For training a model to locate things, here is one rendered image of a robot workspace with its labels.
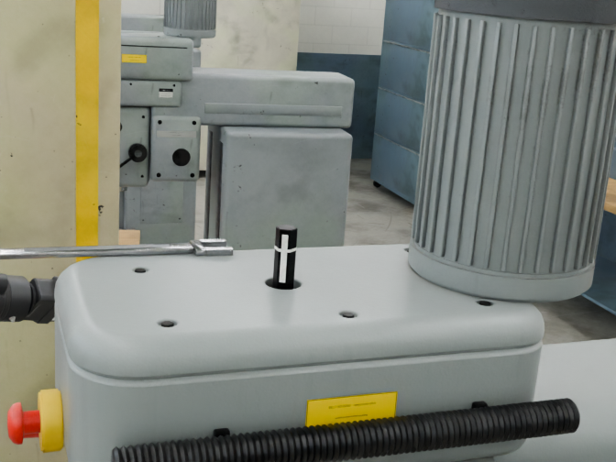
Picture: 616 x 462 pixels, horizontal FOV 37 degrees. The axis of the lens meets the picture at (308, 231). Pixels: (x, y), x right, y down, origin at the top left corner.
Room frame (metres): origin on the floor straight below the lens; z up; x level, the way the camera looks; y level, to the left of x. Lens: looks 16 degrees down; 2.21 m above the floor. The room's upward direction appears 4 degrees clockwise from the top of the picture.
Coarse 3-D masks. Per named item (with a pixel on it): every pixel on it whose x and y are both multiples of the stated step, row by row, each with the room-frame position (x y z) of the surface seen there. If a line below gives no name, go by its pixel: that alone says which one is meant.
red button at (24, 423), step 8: (16, 408) 0.80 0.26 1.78; (8, 416) 0.79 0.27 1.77; (16, 416) 0.79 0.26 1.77; (24, 416) 0.80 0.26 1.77; (32, 416) 0.80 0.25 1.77; (8, 424) 0.79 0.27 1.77; (16, 424) 0.78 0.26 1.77; (24, 424) 0.79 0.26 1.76; (32, 424) 0.80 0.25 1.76; (8, 432) 0.79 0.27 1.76; (16, 432) 0.78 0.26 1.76; (24, 432) 0.79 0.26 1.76; (32, 432) 0.80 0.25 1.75; (16, 440) 0.78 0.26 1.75
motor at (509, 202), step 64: (448, 0) 0.94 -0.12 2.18; (512, 0) 0.89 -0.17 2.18; (576, 0) 0.88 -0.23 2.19; (448, 64) 0.93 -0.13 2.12; (512, 64) 0.89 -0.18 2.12; (576, 64) 0.89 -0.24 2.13; (448, 128) 0.93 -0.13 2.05; (512, 128) 0.89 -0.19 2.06; (576, 128) 0.89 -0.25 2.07; (448, 192) 0.91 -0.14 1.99; (512, 192) 0.88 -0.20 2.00; (576, 192) 0.89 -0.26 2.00; (448, 256) 0.91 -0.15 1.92; (512, 256) 0.88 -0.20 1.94; (576, 256) 0.91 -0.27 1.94
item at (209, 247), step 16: (192, 240) 0.99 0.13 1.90; (208, 240) 0.99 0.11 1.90; (224, 240) 1.00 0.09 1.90; (0, 256) 0.90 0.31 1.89; (16, 256) 0.90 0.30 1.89; (32, 256) 0.91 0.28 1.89; (48, 256) 0.91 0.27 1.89; (64, 256) 0.92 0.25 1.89; (80, 256) 0.93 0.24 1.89; (96, 256) 0.93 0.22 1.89; (208, 256) 0.96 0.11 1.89
